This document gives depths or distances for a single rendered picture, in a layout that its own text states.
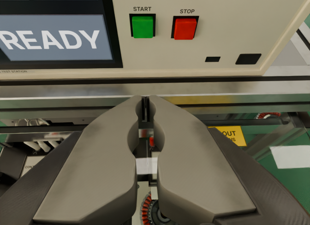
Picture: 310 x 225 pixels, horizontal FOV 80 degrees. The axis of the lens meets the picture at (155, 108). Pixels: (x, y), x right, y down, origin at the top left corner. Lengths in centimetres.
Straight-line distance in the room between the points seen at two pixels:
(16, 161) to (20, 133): 33
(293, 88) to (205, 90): 11
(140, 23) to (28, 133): 22
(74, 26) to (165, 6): 8
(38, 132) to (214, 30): 26
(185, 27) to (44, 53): 14
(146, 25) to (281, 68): 19
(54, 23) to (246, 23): 17
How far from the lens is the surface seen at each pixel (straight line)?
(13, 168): 64
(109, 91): 22
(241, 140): 26
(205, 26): 19
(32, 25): 21
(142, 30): 18
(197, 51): 21
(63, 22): 19
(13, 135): 33
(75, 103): 23
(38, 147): 46
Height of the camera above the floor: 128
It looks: 58 degrees down
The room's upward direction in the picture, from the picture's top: 3 degrees clockwise
